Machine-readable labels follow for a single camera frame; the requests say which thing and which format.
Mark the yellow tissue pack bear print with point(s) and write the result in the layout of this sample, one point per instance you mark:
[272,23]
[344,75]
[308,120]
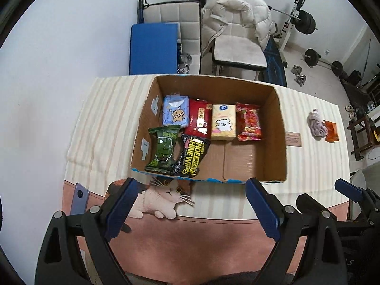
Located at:
[223,125]

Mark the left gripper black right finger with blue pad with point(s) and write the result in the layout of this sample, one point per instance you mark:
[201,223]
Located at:
[322,260]

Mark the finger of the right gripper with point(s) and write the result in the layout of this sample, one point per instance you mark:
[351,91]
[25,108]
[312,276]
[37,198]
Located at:
[308,205]
[367,199]

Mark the white quilted bench pad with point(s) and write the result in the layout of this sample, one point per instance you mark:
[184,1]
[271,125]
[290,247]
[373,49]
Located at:
[187,15]

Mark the grey crumpled cloth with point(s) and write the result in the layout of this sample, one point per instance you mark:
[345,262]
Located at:
[317,127]

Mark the dark wooden stool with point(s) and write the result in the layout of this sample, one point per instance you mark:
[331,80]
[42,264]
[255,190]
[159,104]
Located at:
[365,135]

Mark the blue wet wipes pack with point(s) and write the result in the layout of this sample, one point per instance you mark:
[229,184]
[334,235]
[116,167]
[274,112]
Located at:
[176,110]

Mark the small brown card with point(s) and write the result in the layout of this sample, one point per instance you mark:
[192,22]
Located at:
[293,139]

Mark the purple smartphone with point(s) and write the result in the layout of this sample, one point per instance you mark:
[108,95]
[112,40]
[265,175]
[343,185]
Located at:
[80,200]

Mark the chrome dumbbell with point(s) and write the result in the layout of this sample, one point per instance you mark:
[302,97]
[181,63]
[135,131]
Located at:
[300,77]

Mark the red tissue pack gold label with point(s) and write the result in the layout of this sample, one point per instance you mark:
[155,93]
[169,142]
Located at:
[200,118]

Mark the barbell with black plates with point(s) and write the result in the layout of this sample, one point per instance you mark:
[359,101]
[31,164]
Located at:
[303,21]

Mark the green wipes pack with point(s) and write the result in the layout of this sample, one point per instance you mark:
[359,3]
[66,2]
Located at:
[163,159]

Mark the black floor barbell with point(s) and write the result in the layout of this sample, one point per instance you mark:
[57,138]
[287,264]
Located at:
[312,58]

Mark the white puffer jacket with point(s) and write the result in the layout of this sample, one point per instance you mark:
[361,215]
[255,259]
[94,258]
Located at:
[242,18]

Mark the red patterned snack pack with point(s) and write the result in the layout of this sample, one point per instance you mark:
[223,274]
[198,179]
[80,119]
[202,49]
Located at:
[248,122]

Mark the black shoe shine wipes pack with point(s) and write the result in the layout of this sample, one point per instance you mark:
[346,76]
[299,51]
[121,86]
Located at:
[194,149]

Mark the white cushioned chair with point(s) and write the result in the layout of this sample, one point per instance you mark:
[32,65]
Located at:
[238,52]

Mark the blue folded exercise mat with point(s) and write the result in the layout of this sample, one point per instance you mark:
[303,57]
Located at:
[153,49]

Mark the orange snack packet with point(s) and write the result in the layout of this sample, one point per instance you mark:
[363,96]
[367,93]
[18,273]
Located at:
[332,134]

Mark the brown cardboard box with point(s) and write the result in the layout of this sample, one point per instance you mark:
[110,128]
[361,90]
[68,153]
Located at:
[226,161]

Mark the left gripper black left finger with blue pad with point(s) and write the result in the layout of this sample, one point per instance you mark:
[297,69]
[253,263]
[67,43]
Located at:
[60,260]

